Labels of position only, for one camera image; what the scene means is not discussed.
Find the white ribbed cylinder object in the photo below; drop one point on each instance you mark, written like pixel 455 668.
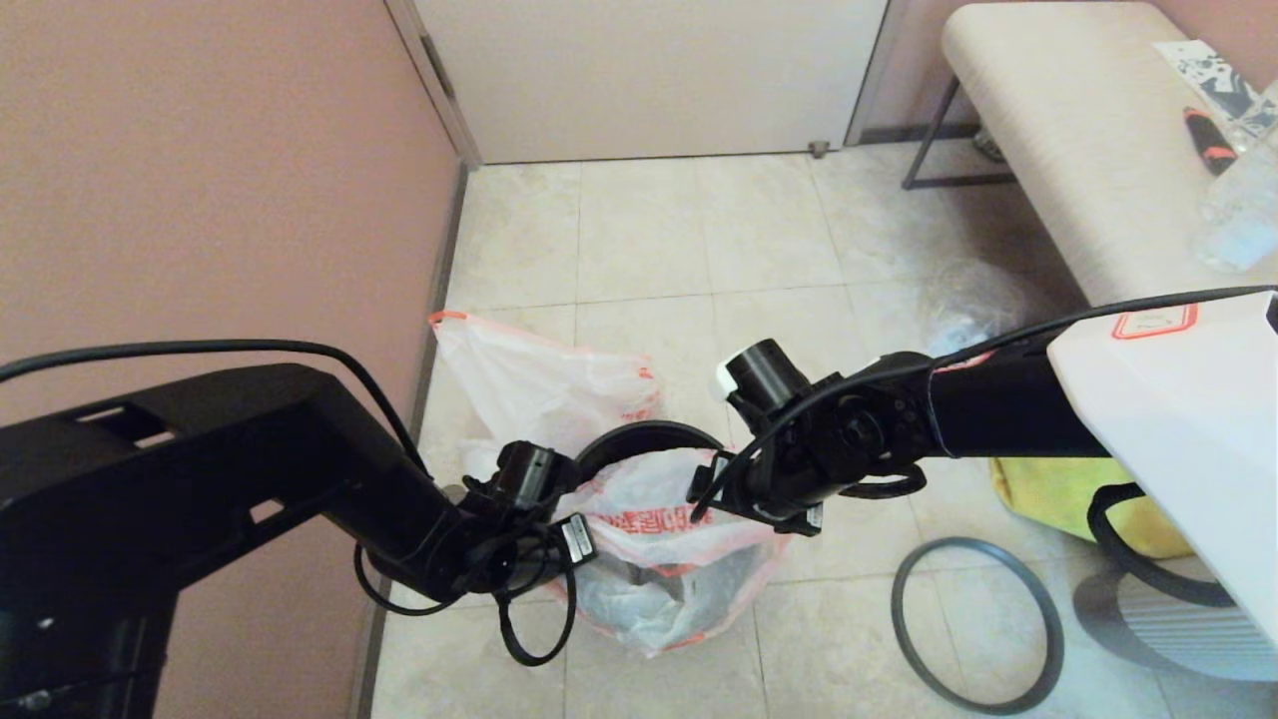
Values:
pixel 1168 649

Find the clear bag with dark items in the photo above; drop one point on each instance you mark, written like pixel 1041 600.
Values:
pixel 973 300

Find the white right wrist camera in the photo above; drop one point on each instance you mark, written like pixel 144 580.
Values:
pixel 726 377

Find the white plastic bag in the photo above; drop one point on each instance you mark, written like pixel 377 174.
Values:
pixel 519 379

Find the long dark grey baseboard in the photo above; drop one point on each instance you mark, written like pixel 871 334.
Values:
pixel 444 260

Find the black round trash bin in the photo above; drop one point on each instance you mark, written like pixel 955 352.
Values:
pixel 649 431

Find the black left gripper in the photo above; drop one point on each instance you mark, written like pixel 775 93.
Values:
pixel 499 549

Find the black and orange tool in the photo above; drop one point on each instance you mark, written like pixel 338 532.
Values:
pixel 1206 145

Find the yellow fabric tote bag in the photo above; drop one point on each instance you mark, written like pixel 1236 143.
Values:
pixel 1048 489

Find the white door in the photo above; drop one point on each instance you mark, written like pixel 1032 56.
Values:
pixel 649 80

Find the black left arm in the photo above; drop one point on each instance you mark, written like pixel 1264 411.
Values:
pixel 200 449

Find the small grey striped object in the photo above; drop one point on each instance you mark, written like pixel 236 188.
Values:
pixel 986 148

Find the beige wood grain table top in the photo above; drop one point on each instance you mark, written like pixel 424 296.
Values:
pixel 1078 150

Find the black and white printed leaflet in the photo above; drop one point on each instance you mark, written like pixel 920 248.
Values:
pixel 1203 72

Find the short dark grey baseboard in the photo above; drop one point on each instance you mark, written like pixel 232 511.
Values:
pixel 899 135

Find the clear plastic bottle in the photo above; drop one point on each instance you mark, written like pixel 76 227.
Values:
pixel 1238 220

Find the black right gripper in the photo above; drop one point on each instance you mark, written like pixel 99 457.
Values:
pixel 779 469

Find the orange print plastic bag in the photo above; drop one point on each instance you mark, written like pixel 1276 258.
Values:
pixel 649 494

